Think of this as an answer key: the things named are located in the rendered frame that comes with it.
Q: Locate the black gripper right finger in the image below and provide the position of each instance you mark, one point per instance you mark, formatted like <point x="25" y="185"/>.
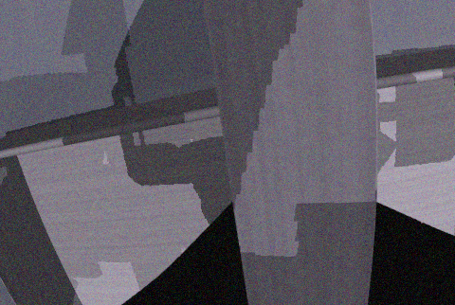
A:
<point x="413" y="262"/>

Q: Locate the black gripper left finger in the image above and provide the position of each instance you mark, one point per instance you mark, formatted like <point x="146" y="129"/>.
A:
<point x="209" y="272"/>

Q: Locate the grey rectangular tray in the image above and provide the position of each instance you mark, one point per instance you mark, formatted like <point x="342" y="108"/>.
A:
<point x="93" y="208"/>

